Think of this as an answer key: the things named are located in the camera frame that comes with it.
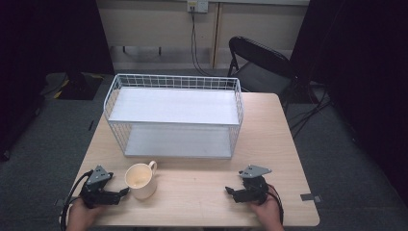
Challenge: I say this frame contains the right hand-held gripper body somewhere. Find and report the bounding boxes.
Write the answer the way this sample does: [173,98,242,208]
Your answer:
[232,164,273,206]

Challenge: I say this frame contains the person's right hand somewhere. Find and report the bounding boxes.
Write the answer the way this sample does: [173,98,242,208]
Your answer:
[249,187,285,231]

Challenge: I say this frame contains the white wall outlet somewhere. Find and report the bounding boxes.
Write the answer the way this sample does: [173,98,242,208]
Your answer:
[187,0,210,14]

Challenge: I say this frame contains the cream ceramic cup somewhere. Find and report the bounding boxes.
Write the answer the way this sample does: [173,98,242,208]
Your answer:
[124,160,159,200]

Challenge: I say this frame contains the white wire shelf rack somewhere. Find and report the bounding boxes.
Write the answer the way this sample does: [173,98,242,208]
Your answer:
[103,73,244,160]

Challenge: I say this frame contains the dark stand base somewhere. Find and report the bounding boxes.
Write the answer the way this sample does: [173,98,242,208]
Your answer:
[40,71,105,101]

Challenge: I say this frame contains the dark curtain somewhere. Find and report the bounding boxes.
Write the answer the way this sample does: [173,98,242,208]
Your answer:
[290,0,408,206]
[0,0,115,162]

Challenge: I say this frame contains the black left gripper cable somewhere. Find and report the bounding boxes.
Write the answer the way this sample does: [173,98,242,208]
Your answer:
[59,169,94,231]

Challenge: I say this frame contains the black floor cables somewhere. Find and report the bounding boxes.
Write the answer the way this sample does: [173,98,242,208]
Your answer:
[287,81,336,140]

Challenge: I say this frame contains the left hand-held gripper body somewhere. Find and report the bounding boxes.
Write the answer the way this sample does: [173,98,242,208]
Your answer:
[80,165,122,208]

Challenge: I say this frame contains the person's left hand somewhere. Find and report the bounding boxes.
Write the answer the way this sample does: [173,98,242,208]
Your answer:
[65,198,108,231]

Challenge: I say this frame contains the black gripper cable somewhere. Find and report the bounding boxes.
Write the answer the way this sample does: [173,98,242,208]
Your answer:
[265,183,286,225]
[59,169,94,231]

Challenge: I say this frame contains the black folding chair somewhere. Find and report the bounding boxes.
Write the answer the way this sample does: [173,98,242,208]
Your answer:
[226,36,298,98]

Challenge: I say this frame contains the grey floor tape strip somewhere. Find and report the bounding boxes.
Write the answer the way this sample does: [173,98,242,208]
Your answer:
[299,192,323,203]

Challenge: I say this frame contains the black wall cable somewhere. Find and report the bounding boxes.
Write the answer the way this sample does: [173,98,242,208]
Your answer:
[190,6,222,78]

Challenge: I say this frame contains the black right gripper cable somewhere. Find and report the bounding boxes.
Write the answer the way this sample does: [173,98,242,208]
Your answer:
[265,183,286,225]

